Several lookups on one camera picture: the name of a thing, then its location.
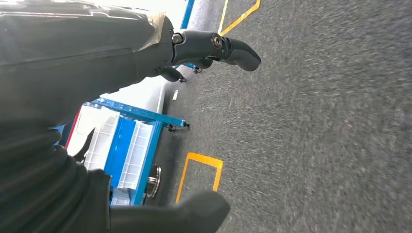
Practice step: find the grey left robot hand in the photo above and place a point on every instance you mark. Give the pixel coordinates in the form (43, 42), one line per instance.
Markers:
(64, 64)

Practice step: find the blue metal shelf rack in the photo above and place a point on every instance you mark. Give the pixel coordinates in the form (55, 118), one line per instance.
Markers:
(145, 114)
(187, 13)

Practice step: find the red barrier belt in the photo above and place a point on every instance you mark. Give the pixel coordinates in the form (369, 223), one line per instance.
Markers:
(73, 128)

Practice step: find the white plastic crate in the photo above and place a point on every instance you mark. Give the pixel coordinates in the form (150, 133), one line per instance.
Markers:
(135, 154)
(103, 144)

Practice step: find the chrome stanchion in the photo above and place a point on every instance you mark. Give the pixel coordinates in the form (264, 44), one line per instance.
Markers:
(154, 181)

